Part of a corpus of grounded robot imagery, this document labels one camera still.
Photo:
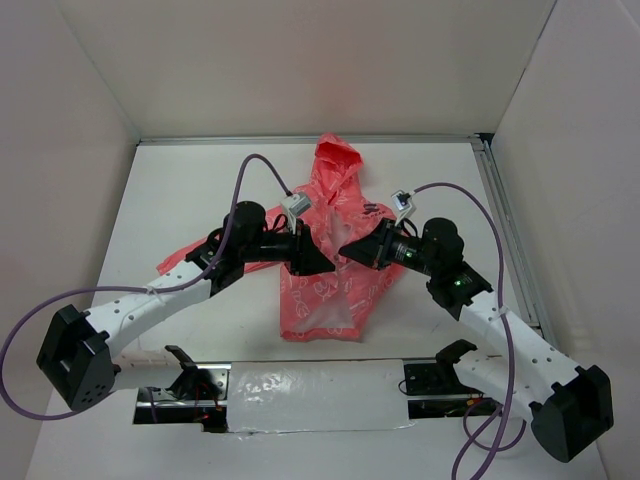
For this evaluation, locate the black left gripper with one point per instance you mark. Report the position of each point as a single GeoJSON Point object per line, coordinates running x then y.
{"type": "Point", "coordinates": [304, 257]}

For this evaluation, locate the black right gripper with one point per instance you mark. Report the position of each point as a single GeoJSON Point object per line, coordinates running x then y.
{"type": "Point", "coordinates": [374, 248]}

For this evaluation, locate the pink hooded kids jacket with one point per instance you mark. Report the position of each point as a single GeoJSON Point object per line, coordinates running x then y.
{"type": "Point", "coordinates": [338, 304]}

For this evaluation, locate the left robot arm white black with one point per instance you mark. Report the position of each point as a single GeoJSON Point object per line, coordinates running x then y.
{"type": "Point", "coordinates": [80, 347]}

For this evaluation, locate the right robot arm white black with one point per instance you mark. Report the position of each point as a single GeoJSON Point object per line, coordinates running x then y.
{"type": "Point", "coordinates": [567, 407]}

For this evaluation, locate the white taped cover panel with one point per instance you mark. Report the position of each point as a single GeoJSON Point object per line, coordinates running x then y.
{"type": "Point", "coordinates": [325, 396]}

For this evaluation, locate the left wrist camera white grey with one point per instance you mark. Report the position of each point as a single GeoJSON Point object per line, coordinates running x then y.
{"type": "Point", "coordinates": [296, 204]}

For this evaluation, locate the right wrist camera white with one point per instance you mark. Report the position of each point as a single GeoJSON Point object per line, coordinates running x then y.
{"type": "Point", "coordinates": [403, 204]}

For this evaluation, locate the aluminium frame rail back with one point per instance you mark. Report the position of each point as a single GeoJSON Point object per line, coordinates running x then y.
{"type": "Point", "coordinates": [225, 140]}

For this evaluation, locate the aluminium frame rail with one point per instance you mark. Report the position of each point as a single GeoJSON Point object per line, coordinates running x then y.
{"type": "Point", "coordinates": [225, 140]}
{"type": "Point", "coordinates": [528, 298]}

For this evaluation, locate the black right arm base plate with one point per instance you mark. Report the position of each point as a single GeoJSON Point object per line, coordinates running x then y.
{"type": "Point", "coordinates": [432, 387]}

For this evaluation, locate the aluminium frame rail right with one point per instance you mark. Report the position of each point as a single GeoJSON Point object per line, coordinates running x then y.
{"type": "Point", "coordinates": [528, 298]}

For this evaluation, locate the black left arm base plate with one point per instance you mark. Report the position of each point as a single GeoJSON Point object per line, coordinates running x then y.
{"type": "Point", "coordinates": [187, 392]}

